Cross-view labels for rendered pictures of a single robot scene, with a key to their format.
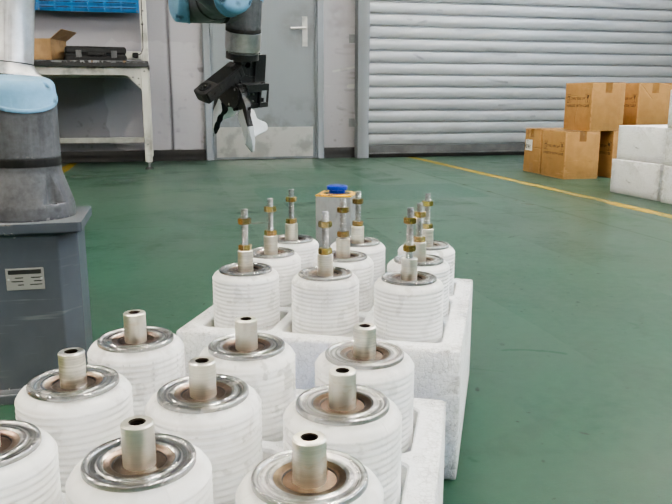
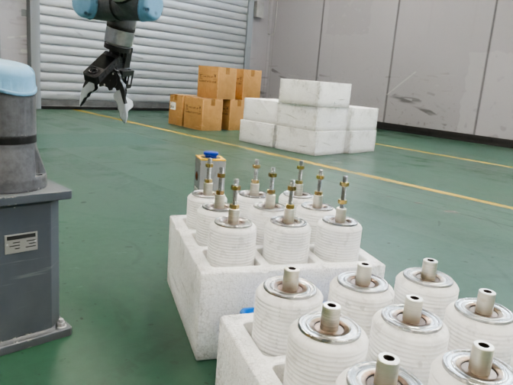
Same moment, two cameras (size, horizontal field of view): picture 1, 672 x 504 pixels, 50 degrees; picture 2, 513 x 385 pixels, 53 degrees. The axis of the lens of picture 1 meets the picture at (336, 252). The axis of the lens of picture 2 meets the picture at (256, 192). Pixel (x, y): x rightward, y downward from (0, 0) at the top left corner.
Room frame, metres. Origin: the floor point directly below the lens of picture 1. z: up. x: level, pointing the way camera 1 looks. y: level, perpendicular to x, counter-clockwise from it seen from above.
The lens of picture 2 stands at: (0.16, 0.61, 0.54)
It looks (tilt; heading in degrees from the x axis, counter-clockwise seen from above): 13 degrees down; 328
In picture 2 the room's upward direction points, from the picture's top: 5 degrees clockwise
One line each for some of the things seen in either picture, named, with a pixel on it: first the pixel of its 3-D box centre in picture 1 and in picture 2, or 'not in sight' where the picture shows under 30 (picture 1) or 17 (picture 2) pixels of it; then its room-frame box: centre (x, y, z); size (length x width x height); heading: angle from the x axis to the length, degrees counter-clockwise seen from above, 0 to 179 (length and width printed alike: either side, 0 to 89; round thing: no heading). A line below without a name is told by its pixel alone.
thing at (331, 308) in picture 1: (325, 336); (284, 263); (0.99, 0.02, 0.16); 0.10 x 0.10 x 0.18
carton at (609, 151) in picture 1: (614, 152); (228, 113); (4.80, -1.84, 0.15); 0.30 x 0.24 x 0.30; 14
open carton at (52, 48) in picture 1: (43, 46); not in sight; (5.46, 2.14, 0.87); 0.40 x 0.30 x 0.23; 89
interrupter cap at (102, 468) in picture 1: (139, 462); (479, 370); (0.45, 0.13, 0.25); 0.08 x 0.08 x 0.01
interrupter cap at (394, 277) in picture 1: (408, 278); (340, 221); (0.96, -0.10, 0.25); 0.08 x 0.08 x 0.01
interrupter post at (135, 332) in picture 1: (135, 327); (291, 279); (0.70, 0.20, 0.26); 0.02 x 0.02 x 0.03
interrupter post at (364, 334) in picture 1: (364, 342); (429, 270); (0.66, -0.03, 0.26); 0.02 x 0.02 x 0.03
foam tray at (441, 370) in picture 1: (342, 355); (263, 273); (1.10, -0.01, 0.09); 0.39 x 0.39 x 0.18; 77
